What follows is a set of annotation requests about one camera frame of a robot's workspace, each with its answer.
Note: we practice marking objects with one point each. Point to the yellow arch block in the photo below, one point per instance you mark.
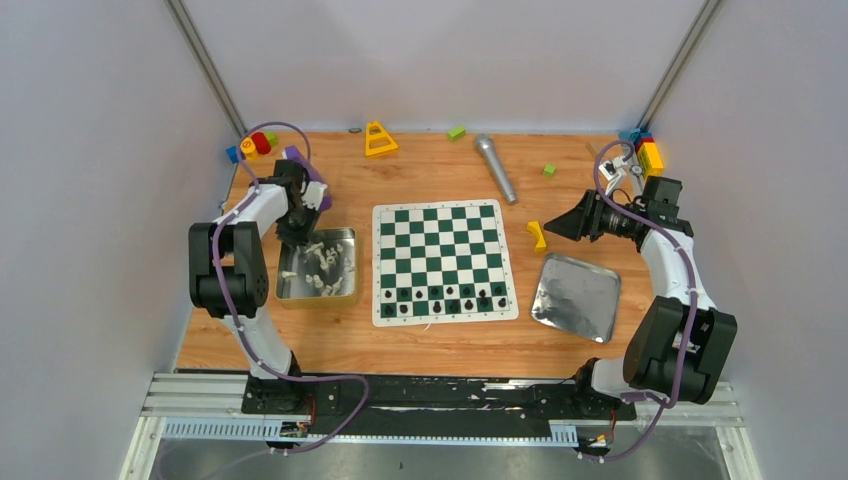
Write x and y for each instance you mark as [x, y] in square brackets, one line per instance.
[536, 230]

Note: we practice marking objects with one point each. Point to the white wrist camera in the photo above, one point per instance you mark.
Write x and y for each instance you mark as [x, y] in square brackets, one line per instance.
[615, 171]
[314, 196]

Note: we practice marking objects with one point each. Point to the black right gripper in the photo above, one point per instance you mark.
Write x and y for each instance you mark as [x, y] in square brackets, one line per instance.
[581, 220]

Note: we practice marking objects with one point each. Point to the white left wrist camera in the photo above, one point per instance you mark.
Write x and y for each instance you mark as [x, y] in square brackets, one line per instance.
[314, 196]

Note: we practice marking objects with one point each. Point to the blue cube block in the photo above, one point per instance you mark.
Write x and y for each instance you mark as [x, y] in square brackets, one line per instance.
[233, 154]

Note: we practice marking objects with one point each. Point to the red cylinder block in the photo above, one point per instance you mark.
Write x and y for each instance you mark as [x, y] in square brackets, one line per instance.
[262, 142]

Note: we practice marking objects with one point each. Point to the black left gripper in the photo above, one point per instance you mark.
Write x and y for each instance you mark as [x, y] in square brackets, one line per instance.
[296, 225]

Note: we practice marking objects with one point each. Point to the yellow triangle block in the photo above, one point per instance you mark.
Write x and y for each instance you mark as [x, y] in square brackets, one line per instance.
[378, 141]

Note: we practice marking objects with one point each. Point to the grey microphone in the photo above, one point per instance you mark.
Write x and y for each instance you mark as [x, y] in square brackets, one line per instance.
[486, 148]

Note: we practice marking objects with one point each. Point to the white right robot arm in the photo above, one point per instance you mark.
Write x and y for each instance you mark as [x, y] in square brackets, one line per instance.
[681, 346]

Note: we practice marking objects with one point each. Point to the purple metronome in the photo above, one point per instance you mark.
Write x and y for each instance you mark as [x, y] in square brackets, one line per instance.
[292, 153]

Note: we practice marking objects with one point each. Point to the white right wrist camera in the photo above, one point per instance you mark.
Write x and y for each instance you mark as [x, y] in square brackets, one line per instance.
[615, 171]

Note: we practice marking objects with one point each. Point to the yellow red blue brick stack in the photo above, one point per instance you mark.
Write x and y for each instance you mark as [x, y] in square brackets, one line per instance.
[646, 151]

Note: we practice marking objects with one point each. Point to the silver tin lid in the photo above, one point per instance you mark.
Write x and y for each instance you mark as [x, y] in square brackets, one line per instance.
[577, 297]

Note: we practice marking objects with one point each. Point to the green block far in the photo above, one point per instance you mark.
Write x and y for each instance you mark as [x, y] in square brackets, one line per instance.
[456, 133]

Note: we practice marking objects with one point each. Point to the gold tin box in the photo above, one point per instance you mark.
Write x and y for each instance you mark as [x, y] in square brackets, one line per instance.
[325, 273]

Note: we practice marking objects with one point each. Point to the green white chess board mat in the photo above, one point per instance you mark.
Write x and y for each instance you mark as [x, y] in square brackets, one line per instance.
[439, 244]

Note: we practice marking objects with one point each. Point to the yellow cylinder block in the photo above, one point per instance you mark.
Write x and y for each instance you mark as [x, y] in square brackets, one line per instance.
[249, 149]

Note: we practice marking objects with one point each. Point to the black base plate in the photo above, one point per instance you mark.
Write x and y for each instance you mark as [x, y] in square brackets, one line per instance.
[432, 406]

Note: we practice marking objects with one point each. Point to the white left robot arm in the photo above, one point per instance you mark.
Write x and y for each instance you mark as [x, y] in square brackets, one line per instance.
[228, 276]

